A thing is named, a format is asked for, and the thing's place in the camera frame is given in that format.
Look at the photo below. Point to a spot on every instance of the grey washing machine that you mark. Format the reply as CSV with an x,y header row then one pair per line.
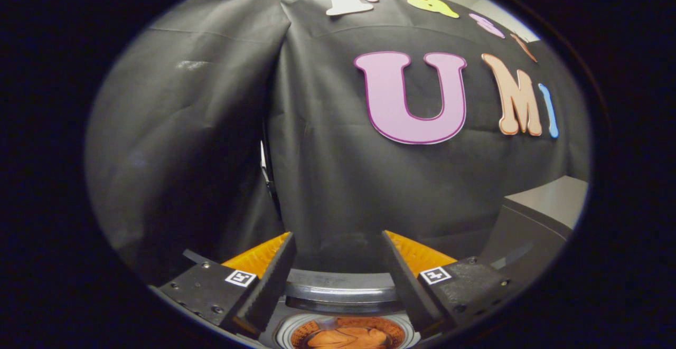
x,y
343,288

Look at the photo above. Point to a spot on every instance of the yellow orange shirt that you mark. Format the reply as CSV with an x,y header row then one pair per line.
x,y
348,337

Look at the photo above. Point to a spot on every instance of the white cabinet with grey top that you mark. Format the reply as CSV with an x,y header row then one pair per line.
x,y
538,217

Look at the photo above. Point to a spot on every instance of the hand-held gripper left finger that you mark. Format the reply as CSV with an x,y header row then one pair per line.
x,y
269,291

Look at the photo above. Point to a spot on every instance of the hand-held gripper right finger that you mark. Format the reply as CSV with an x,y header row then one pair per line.
x,y
406,280

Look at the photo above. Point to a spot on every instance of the black backdrop cloth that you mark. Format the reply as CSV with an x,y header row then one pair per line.
x,y
200,143

